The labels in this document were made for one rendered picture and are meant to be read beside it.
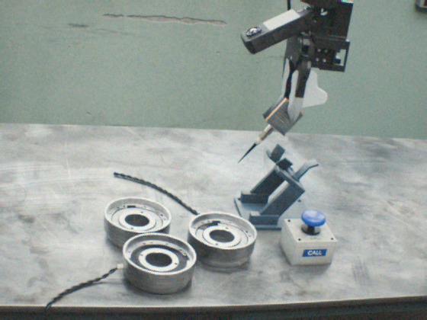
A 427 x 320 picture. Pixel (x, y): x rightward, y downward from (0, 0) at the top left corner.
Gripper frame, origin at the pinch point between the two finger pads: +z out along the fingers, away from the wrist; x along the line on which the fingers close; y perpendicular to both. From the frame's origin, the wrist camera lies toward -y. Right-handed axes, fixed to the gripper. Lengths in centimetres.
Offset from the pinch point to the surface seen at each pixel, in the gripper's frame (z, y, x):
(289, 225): 15.1, 0.3, -10.9
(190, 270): 16.2, -16.9, -21.8
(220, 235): 17.8, -10.2, -9.7
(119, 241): 18.1, -26.3, -12.0
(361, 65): 38, 81, 153
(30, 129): 19, -43, 30
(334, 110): 59, 73, 152
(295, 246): 15.9, 0.2, -15.5
